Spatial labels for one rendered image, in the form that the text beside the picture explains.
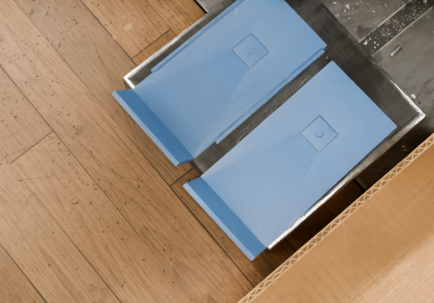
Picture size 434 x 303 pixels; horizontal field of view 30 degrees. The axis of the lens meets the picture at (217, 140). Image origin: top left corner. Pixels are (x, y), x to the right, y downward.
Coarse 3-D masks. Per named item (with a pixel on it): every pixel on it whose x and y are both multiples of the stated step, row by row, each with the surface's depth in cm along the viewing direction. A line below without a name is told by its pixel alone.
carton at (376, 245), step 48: (432, 144) 56; (384, 192) 61; (432, 192) 61; (336, 240) 60; (384, 240) 60; (432, 240) 60; (288, 288) 59; (336, 288) 59; (384, 288) 59; (432, 288) 60
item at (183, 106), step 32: (256, 0) 63; (224, 32) 62; (256, 32) 62; (288, 32) 62; (192, 64) 61; (224, 64) 61; (256, 64) 61; (288, 64) 61; (128, 96) 58; (160, 96) 60; (192, 96) 60; (224, 96) 60; (256, 96) 61; (160, 128) 59; (192, 128) 60; (224, 128) 60
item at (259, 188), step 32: (320, 96) 61; (352, 96) 61; (256, 128) 60; (288, 128) 60; (352, 128) 60; (384, 128) 61; (224, 160) 59; (256, 160) 59; (288, 160) 60; (320, 160) 60; (352, 160) 60; (192, 192) 56; (224, 192) 59; (256, 192) 59; (288, 192) 59; (320, 192) 59; (224, 224) 55; (256, 224) 58; (288, 224) 58
